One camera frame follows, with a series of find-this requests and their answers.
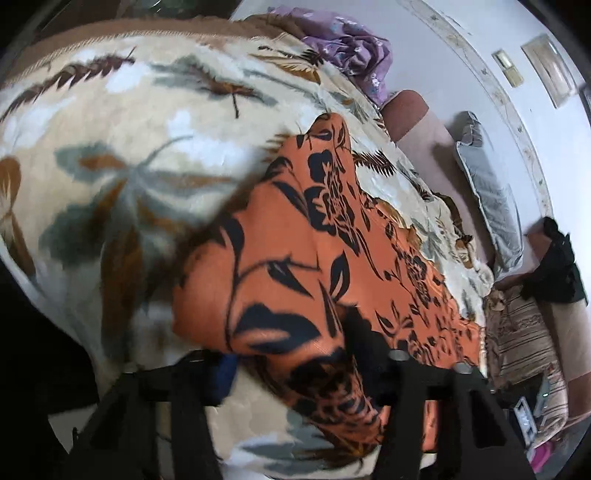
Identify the cream floral plush blanket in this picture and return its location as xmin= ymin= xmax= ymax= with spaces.
xmin=0 ymin=14 xmax=495 ymax=480

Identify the beige wall switch plate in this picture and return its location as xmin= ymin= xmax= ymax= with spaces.
xmin=492 ymin=48 xmax=525 ymax=88

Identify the framed wall picture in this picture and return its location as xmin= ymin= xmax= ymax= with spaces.
xmin=521 ymin=34 xmax=578 ymax=109

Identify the purple floral cloth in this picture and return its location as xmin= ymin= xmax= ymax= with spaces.
xmin=268 ymin=6 xmax=393 ymax=107

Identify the striped brown cushion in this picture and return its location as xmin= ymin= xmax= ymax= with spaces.
xmin=485 ymin=286 xmax=571 ymax=446

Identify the pink object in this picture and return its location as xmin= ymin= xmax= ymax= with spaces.
xmin=530 ymin=442 xmax=556 ymax=470

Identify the black remote control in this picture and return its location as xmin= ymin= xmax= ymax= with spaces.
xmin=534 ymin=373 xmax=553 ymax=412

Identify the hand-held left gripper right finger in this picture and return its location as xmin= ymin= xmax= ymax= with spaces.
xmin=342 ymin=308 xmax=536 ymax=480

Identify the orange black floral garment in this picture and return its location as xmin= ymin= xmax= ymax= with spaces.
xmin=172 ymin=113 xmax=485 ymax=455

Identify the grey pillow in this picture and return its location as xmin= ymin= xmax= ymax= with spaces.
xmin=455 ymin=111 xmax=525 ymax=273

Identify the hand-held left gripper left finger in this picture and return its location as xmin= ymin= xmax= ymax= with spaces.
xmin=69 ymin=353 xmax=238 ymax=480

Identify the black cloth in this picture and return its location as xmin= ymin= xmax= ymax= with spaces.
xmin=521 ymin=217 xmax=589 ymax=304

